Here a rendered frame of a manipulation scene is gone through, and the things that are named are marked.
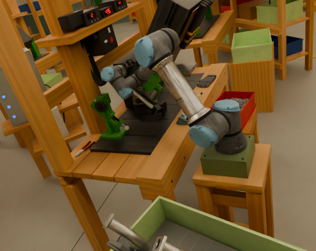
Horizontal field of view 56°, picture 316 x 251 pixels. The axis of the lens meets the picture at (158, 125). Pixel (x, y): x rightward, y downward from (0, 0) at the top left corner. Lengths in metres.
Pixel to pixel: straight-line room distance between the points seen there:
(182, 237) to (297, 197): 1.48
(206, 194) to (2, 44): 1.16
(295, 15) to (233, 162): 3.30
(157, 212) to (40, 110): 0.79
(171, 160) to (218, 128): 0.37
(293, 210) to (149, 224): 1.45
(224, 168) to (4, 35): 1.15
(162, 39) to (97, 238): 1.37
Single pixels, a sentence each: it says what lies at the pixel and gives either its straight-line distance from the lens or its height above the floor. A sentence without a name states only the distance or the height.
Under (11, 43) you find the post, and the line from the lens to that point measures 1.54.
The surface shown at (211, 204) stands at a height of 0.68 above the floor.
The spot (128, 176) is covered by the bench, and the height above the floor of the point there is 0.88.
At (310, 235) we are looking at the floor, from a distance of 2.31.
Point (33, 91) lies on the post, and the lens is 1.58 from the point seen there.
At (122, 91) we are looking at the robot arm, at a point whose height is 1.23.
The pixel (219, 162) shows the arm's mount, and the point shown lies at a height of 0.93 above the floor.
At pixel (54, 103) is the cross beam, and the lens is 1.80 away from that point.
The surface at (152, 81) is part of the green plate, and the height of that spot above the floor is 1.13.
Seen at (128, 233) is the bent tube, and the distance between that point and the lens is 0.88.
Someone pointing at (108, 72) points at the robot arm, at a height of 1.34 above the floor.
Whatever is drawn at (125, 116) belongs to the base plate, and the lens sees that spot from 2.05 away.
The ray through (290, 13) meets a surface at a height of 0.82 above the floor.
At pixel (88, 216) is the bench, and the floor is 0.51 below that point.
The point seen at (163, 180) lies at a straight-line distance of 1.42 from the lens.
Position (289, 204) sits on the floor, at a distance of 2.49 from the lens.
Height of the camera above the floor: 1.77
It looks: 29 degrees down
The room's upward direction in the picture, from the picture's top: 15 degrees counter-clockwise
